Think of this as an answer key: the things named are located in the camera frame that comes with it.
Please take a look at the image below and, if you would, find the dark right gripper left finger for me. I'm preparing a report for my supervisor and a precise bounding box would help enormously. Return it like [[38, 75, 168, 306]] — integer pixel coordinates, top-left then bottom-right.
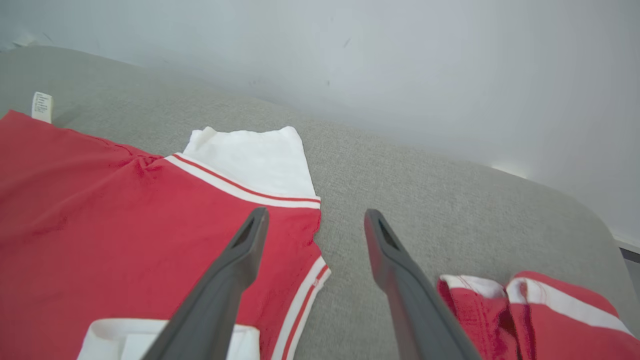
[[142, 207, 269, 360]]

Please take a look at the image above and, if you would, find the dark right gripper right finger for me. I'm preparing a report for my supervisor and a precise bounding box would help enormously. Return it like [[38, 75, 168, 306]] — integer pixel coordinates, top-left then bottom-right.
[[364, 209, 481, 360]]

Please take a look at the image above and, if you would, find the red white basketball jersey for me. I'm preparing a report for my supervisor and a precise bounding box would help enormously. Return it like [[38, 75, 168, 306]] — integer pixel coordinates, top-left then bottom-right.
[[0, 91, 332, 360]]

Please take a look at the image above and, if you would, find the red shorts white trim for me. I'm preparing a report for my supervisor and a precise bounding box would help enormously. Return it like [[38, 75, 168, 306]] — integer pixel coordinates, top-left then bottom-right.
[[437, 270, 640, 360]]

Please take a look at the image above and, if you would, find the grey fabric sofa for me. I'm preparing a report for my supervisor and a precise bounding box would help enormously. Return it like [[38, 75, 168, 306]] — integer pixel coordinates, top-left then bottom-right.
[[0, 46, 640, 360]]

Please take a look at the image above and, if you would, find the white wall baseboard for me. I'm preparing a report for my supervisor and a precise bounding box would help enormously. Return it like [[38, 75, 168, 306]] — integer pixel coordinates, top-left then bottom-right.
[[612, 234, 640, 265]]

